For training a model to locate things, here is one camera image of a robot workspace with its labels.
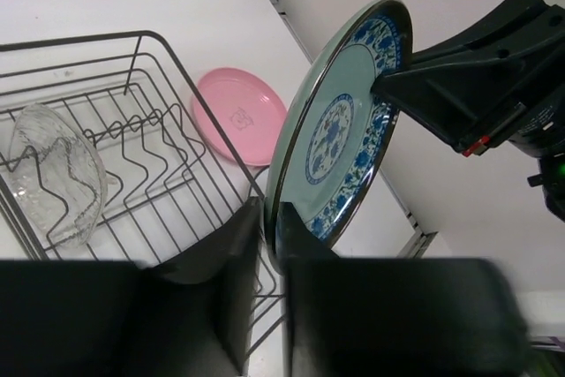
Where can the clear glass plate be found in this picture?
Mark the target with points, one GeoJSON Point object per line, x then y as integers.
{"type": "Point", "coordinates": [54, 173]}

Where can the dark wire dish rack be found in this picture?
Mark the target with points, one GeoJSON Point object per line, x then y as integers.
{"type": "Point", "coordinates": [168, 189]}

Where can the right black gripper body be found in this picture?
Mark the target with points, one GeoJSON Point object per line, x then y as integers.
{"type": "Point", "coordinates": [539, 129]}

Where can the pink plastic plate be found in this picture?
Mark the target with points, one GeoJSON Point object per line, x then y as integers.
{"type": "Point", "coordinates": [249, 111]}

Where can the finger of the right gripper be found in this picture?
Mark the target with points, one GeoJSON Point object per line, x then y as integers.
{"type": "Point", "coordinates": [481, 28]}
{"type": "Point", "coordinates": [464, 104]}

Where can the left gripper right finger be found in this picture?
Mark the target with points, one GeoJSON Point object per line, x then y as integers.
{"type": "Point", "coordinates": [362, 316]}

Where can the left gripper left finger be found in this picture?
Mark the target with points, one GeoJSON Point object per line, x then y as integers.
{"type": "Point", "coordinates": [189, 316]}

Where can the green blue patterned plate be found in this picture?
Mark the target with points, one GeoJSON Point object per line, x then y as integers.
{"type": "Point", "coordinates": [340, 130]}

